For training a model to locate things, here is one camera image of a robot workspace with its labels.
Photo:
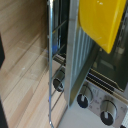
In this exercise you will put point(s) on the yellow dish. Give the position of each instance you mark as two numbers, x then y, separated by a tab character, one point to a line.
100	20

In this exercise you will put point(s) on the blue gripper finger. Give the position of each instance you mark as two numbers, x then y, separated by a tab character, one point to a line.
1	50

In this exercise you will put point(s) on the black oven knob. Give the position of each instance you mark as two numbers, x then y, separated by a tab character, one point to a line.
108	114
83	99

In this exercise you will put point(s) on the glass oven door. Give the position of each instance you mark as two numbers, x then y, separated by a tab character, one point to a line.
50	66

